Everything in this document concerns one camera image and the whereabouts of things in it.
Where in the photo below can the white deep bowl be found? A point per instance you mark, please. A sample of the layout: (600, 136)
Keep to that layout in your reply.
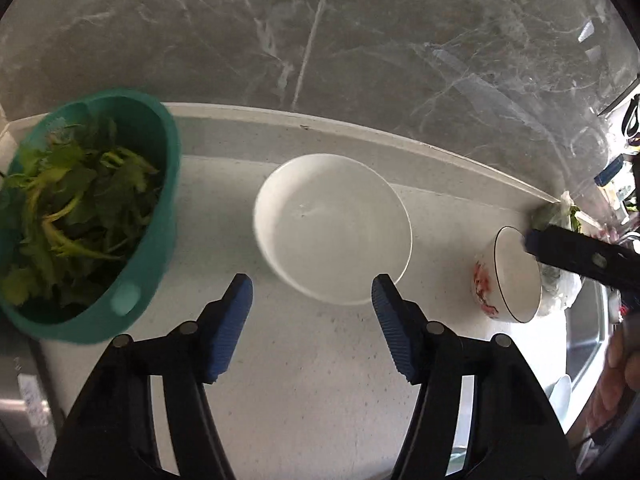
(561, 395)

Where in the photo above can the person's right hand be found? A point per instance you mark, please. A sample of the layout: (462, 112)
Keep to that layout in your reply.
(617, 375)

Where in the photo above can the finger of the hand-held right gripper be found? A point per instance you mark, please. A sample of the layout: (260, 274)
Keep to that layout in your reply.
(575, 252)

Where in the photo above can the small plain white bowl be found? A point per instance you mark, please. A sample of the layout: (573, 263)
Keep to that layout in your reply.
(332, 225)

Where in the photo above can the green plastic strainer basket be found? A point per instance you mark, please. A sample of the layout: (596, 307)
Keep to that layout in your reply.
(160, 200)

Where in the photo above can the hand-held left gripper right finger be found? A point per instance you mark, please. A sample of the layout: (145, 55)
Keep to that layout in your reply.
(397, 330)

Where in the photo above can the stainless steel sink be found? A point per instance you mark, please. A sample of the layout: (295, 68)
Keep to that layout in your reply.
(590, 340)

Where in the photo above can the stainless steel rice cooker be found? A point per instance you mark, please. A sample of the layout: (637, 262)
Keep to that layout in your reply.
(27, 400)

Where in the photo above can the leafy greens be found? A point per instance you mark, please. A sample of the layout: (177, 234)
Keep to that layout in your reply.
(85, 210)

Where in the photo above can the black-rimmed printed bowl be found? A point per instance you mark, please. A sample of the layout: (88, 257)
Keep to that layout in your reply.
(515, 285)

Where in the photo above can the plastic bag of greens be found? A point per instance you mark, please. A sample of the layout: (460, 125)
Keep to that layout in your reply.
(562, 290)

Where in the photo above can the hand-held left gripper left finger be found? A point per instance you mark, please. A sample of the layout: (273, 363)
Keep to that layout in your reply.
(227, 330)

